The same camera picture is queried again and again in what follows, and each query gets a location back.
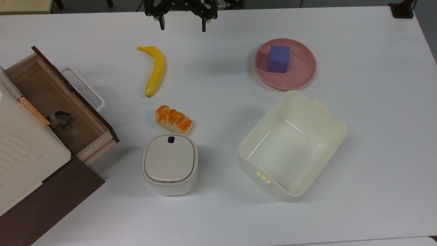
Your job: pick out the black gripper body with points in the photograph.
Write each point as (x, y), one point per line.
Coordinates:
(181, 4)

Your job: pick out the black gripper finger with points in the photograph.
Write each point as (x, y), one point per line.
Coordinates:
(161, 23)
(204, 25)

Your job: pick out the yellow banana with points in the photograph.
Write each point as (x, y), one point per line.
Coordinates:
(156, 70)

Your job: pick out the purple foam cube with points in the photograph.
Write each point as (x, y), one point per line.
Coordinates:
(278, 59)

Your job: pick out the orange glazed bread loaf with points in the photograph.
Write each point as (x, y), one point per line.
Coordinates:
(174, 119)

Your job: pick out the pink round plate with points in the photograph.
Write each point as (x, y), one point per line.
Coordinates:
(300, 73)

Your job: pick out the grey plush toy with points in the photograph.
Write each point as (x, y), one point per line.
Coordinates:
(62, 120)

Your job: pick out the light wooden table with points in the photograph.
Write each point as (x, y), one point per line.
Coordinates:
(24, 5)

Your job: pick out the white lidded trash can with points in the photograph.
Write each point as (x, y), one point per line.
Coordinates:
(170, 162)

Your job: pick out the cream plastic storage bin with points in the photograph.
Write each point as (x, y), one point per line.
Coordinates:
(290, 150)

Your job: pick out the black table clamp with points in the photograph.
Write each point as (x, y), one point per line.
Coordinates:
(402, 9)

